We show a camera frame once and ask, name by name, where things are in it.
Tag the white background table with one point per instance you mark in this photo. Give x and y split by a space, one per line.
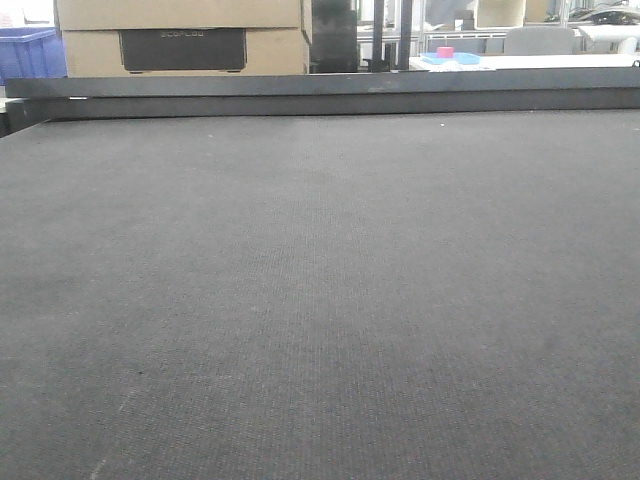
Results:
533 62

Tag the upper cardboard box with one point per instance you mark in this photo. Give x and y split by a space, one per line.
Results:
85 15

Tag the black conveyor side rail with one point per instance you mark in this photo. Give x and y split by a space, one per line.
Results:
408 92

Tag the pink cube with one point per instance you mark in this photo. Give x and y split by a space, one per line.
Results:
445 52

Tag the blue plastic crate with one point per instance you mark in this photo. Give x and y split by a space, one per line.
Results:
31 52

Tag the black cabinet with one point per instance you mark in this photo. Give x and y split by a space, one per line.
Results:
334 37

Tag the blue tray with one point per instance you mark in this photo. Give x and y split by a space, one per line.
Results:
462 58

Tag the black conveyor belt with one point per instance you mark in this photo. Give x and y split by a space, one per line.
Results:
381 297

